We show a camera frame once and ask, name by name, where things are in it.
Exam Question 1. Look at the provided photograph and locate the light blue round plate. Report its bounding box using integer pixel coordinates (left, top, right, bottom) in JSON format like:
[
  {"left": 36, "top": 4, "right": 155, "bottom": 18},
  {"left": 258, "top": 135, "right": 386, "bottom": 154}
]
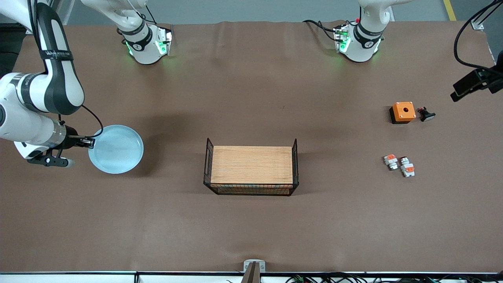
[{"left": 88, "top": 125, "right": 144, "bottom": 175}]

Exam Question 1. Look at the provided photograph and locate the red push button switch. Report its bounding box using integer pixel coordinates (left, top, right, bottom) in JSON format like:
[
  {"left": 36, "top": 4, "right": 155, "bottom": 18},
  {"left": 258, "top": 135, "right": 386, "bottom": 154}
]
[{"left": 400, "top": 156, "right": 416, "bottom": 178}]

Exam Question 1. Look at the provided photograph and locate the black push button head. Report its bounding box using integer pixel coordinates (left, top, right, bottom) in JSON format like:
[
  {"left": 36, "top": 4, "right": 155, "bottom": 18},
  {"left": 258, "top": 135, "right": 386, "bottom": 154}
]
[{"left": 417, "top": 106, "right": 436, "bottom": 122}]

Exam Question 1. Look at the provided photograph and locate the brown table cover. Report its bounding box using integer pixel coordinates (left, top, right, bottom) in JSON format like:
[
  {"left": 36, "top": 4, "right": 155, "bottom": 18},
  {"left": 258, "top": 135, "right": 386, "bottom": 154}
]
[{"left": 0, "top": 20, "right": 503, "bottom": 274}]

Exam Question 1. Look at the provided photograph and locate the wooden board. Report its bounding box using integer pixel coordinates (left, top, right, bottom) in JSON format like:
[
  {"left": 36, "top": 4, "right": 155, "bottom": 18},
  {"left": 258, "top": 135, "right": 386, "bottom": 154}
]
[{"left": 211, "top": 146, "right": 294, "bottom": 185}]

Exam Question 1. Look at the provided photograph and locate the orange button enclosure box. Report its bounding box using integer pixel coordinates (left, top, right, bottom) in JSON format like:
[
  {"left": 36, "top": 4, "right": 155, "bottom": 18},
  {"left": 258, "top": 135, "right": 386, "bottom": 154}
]
[{"left": 389, "top": 101, "right": 417, "bottom": 125}]

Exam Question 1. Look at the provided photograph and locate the black base cable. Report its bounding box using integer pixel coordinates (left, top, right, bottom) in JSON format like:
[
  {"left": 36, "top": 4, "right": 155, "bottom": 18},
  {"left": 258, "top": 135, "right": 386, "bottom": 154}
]
[{"left": 303, "top": 19, "right": 339, "bottom": 40}]

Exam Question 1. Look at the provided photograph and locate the black wire rack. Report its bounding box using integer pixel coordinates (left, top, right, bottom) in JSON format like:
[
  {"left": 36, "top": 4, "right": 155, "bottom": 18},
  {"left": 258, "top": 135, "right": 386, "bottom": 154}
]
[{"left": 203, "top": 138, "right": 300, "bottom": 197}]

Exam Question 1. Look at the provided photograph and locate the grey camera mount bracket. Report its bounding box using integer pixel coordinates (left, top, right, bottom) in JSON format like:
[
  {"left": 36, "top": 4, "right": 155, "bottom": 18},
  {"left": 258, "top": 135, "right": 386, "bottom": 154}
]
[{"left": 240, "top": 259, "right": 266, "bottom": 283}]

